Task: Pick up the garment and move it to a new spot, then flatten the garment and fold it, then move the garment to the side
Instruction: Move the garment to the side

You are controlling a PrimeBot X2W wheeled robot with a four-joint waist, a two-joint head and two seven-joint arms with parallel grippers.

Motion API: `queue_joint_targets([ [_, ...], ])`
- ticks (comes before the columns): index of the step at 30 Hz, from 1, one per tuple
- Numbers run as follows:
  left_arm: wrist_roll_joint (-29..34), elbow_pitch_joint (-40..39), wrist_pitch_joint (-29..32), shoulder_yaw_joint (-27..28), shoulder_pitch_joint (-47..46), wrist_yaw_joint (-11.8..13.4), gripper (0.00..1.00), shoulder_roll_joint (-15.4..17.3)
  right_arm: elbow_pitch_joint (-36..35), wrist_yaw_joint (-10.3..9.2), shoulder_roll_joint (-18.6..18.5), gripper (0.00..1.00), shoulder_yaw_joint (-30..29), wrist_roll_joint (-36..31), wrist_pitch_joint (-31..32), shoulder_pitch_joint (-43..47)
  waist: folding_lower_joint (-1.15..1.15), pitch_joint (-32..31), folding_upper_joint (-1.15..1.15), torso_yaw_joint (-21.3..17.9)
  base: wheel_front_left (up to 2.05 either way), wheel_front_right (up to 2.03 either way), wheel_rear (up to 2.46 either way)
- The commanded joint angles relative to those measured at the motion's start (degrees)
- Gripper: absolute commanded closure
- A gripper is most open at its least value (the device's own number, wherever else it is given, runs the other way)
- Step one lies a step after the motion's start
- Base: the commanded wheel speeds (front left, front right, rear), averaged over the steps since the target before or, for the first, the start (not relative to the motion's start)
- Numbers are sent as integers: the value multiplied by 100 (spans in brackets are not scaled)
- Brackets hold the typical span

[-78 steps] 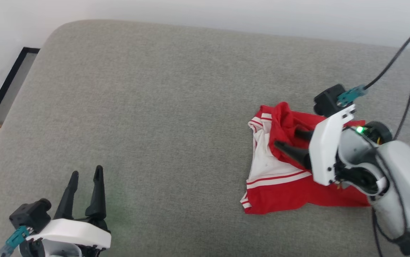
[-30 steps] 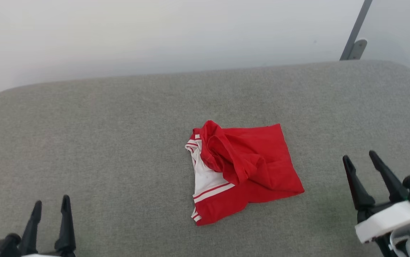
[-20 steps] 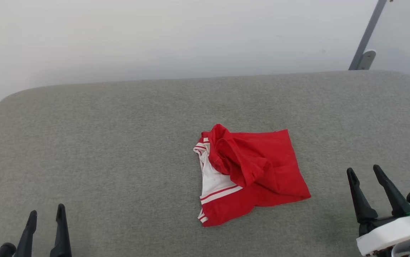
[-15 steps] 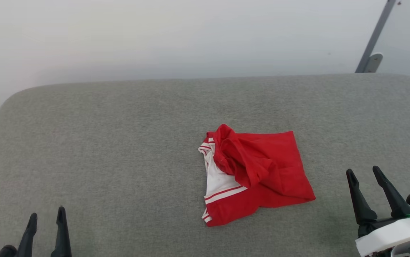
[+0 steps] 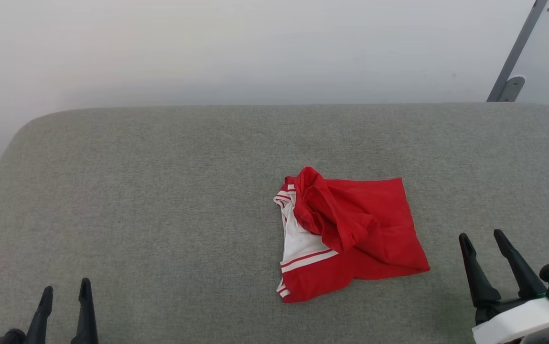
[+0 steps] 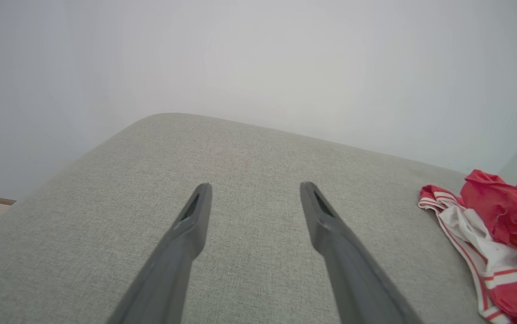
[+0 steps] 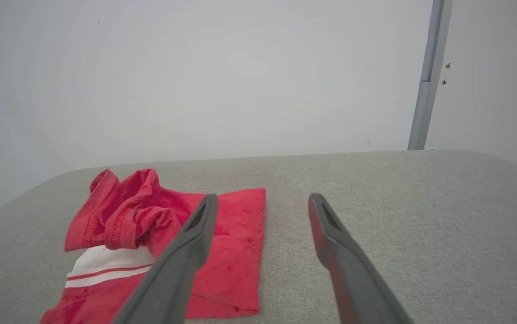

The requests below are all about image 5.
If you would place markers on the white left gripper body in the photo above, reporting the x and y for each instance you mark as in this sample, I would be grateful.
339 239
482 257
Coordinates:
9 338

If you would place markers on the grey metal post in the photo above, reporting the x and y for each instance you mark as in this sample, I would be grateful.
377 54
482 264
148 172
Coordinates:
518 43

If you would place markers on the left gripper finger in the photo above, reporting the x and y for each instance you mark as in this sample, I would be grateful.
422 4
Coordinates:
85 320
41 320

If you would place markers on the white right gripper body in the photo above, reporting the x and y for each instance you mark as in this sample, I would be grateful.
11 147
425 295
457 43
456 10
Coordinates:
522 322

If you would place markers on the red and white shirt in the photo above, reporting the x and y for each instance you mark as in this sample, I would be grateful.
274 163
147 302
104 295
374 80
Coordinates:
365 224

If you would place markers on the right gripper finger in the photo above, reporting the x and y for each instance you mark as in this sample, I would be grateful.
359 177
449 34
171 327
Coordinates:
522 274
479 277

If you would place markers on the grey metal post bracket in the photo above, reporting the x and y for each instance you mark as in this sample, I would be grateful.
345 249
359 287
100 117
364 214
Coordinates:
513 88

